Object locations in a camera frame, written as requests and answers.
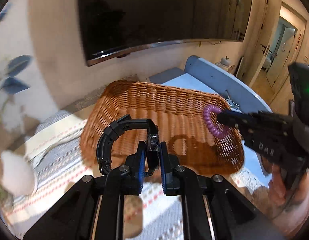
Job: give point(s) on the white ribbed vase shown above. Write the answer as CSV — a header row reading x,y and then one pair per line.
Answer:
x,y
17,177

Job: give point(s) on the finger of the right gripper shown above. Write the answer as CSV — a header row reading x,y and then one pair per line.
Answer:
x,y
235,119

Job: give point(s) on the wall mounted television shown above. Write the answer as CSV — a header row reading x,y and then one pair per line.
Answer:
x,y
116,28

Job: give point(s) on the artificial flower bouquet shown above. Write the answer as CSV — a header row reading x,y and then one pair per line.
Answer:
x,y
8,81

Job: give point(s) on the striped woven table mat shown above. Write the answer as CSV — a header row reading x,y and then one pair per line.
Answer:
x,y
94,207

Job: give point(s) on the white kettle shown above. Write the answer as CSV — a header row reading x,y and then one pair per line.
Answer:
x,y
224,62

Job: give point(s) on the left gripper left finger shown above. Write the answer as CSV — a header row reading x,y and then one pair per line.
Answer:
x,y
138,169

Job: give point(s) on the brown wicker basket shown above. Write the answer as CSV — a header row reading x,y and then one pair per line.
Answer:
x,y
178,113

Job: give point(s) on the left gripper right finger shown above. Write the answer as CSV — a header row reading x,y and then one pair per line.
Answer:
x,y
168,163

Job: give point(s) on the right hand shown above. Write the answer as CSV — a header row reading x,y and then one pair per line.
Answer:
x,y
289,217

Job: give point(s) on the wooden door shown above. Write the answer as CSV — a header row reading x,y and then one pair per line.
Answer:
x,y
281,36

